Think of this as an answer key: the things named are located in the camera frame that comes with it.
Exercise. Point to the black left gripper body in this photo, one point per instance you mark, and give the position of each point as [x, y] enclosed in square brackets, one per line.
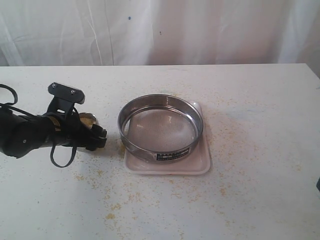
[57, 129]

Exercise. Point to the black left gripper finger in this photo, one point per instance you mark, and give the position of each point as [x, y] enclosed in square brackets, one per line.
[96, 138]

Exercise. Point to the round steel mesh sieve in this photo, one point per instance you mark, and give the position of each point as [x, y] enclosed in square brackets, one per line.
[160, 128]

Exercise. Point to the yellow and white grain mix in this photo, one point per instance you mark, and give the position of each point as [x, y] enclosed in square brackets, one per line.
[86, 121]

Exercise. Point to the stainless steel cup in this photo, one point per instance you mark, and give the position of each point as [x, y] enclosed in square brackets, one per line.
[91, 116]

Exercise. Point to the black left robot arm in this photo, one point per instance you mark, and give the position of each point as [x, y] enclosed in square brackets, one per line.
[21, 134]

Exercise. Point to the white backdrop curtain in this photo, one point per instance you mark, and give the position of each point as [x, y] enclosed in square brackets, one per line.
[158, 32]

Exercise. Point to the white square plastic tray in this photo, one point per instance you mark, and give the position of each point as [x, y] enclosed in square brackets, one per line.
[197, 163]

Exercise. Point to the dark object at right edge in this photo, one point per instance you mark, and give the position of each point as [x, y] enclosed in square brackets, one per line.
[318, 184]

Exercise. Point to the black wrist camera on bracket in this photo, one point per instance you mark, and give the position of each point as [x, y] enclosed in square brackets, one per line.
[64, 98]

